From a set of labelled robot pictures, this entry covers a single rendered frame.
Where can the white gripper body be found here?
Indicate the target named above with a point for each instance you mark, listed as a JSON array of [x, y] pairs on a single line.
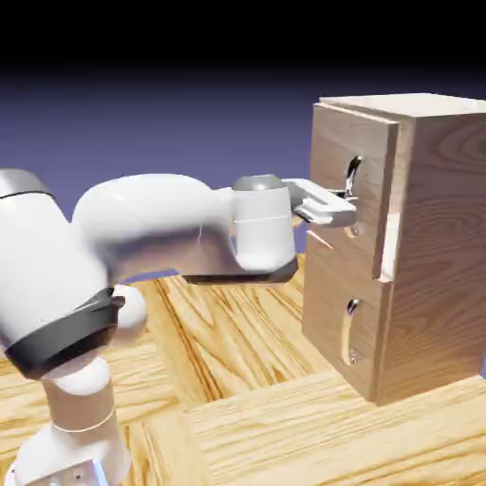
[[322, 203]]

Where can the light wood cabinet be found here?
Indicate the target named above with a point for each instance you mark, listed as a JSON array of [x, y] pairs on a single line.
[[436, 246]]

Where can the large light wood cabinet door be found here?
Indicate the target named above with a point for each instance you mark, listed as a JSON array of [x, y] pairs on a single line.
[[334, 148]]

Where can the small light wood cabinet door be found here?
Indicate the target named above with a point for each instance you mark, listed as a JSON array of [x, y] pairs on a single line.
[[330, 322]]

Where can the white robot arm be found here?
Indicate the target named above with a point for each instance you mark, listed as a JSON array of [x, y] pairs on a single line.
[[159, 224]]

